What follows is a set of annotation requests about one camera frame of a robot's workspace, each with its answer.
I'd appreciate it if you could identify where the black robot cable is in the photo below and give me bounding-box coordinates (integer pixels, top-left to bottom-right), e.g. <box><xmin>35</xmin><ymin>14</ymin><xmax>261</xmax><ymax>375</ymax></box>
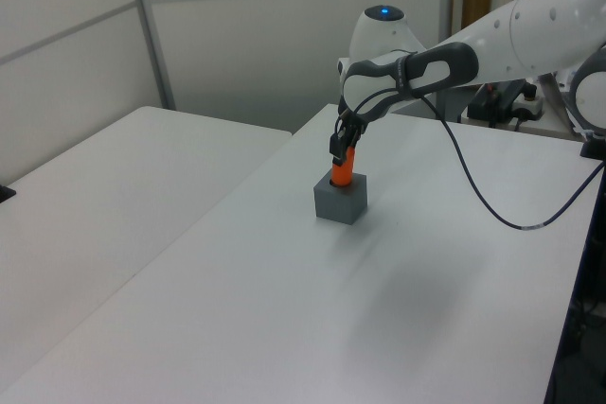
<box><xmin>334</xmin><ymin>86</ymin><xmax>606</xmax><ymax>232</ymax></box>

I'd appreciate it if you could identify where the grey block with round hole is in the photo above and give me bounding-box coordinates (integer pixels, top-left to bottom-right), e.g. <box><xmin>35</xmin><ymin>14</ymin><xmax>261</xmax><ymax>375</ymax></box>
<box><xmin>312</xmin><ymin>171</ymin><xmax>370</xmax><ymax>226</ymax></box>

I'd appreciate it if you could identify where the emergency stop button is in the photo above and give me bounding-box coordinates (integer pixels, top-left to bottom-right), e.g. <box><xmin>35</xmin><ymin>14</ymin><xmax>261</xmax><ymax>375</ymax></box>
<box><xmin>519</xmin><ymin>83</ymin><xmax>544</xmax><ymax>122</ymax></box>

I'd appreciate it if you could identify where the grey partition frame post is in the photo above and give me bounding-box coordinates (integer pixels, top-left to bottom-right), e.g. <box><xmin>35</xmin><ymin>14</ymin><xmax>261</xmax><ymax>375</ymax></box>
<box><xmin>123</xmin><ymin>0</ymin><xmax>177</xmax><ymax>113</ymax></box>

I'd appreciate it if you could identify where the black control box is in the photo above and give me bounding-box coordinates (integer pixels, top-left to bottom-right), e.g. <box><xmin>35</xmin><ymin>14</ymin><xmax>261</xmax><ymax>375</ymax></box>
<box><xmin>466</xmin><ymin>80</ymin><xmax>527</xmax><ymax>130</ymax></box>

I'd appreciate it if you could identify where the dark table side frame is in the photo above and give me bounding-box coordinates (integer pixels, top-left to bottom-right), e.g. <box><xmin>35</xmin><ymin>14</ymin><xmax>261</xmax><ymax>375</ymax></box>
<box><xmin>543</xmin><ymin>160</ymin><xmax>606</xmax><ymax>404</ymax></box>

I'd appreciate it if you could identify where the silver laptop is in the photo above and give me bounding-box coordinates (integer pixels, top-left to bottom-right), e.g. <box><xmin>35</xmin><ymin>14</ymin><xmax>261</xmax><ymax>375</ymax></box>
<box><xmin>537</xmin><ymin>71</ymin><xmax>593</xmax><ymax>134</ymax></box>

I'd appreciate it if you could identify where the orange cylinder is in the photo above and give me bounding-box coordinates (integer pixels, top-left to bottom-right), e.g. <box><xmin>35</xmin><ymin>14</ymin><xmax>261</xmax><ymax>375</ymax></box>
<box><xmin>330</xmin><ymin>145</ymin><xmax>357</xmax><ymax>189</ymax></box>

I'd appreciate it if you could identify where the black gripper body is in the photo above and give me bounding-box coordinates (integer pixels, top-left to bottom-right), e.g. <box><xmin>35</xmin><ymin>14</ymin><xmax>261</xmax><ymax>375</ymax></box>
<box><xmin>336</xmin><ymin>109</ymin><xmax>366</xmax><ymax>142</ymax></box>

